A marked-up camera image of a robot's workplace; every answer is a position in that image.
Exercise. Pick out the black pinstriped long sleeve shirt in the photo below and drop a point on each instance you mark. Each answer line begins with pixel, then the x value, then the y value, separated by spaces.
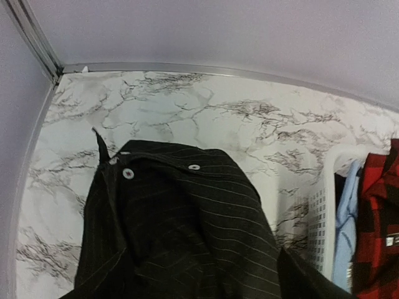
pixel 166 220

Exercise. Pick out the white plastic laundry basket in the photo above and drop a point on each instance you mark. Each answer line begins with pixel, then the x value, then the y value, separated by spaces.
pixel 321 199

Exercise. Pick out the light blue shirt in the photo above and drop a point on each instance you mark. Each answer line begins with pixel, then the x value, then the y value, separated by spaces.
pixel 346 214

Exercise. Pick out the red black plaid shirt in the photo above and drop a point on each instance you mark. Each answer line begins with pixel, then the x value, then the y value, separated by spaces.
pixel 375 267

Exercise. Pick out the aluminium rear table rail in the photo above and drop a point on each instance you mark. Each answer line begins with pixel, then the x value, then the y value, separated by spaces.
pixel 210 70

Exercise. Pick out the left aluminium frame post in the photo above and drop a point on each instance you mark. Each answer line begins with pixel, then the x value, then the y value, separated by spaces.
pixel 26 23

